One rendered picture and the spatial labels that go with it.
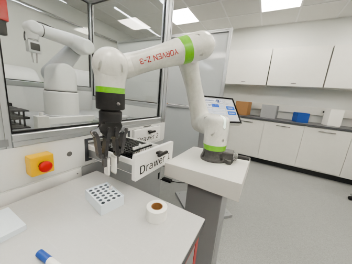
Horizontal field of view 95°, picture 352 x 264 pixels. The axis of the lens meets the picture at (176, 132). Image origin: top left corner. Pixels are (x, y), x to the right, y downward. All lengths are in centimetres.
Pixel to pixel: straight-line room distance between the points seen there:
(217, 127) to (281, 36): 375
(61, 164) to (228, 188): 71
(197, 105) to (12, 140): 81
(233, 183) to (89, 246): 53
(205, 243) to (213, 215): 20
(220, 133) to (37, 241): 77
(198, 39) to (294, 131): 301
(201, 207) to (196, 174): 27
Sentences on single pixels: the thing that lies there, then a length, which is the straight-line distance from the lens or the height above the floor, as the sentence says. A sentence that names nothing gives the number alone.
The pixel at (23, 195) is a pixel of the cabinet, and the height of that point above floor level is 76.
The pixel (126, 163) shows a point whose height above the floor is 87.
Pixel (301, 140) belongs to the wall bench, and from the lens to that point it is 362.
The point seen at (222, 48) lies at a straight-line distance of 242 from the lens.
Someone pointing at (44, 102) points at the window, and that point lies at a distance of 79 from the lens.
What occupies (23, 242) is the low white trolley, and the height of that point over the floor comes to 76.
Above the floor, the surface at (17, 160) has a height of 90.
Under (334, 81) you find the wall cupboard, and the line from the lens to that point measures 400.
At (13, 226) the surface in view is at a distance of 68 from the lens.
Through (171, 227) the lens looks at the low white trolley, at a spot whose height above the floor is 76.
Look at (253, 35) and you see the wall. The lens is 451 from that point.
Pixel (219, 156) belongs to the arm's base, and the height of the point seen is 87.
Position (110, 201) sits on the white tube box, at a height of 80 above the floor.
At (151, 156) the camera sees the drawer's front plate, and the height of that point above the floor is 90.
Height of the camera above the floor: 116
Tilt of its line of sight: 12 degrees down
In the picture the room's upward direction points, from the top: 5 degrees clockwise
